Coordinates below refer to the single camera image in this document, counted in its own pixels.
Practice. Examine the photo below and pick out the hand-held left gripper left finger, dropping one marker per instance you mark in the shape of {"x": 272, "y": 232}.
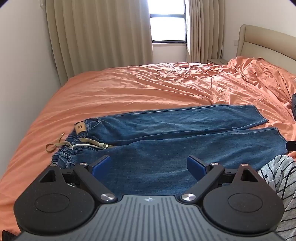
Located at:
{"x": 101, "y": 166}

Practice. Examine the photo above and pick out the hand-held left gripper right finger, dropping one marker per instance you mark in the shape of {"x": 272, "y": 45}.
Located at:
{"x": 195, "y": 165}

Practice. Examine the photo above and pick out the blue denim pants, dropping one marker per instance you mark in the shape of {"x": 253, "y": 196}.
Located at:
{"x": 161, "y": 143}

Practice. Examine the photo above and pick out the person's striped grey shirt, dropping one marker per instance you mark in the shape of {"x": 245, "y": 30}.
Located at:
{"x": 281, "y": 183}

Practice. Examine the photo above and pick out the dark cloth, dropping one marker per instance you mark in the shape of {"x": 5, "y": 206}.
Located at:
{"x": 294, "y": 104}

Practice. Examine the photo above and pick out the crumpled orange duvet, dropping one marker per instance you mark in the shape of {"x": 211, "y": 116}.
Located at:
{"x": 266, "y": 76}

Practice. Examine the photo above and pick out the orange bed sheet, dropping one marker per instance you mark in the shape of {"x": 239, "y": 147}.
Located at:
{"x": 129, "y": 90}

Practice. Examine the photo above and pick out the beige nightstand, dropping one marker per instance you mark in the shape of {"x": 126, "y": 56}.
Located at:
{"x": 217, "y": 61}

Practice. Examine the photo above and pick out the beige bed headboard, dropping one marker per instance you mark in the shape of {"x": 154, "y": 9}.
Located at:
{"x": 266, "y": 41}

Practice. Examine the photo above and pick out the beige curtain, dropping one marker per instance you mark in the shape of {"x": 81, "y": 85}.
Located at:
{"x": 204, "y": 27}
{"x": 99, "y": 34}

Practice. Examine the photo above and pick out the dark framed window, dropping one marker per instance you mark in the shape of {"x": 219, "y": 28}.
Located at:
{"x": 167, "y": 25}

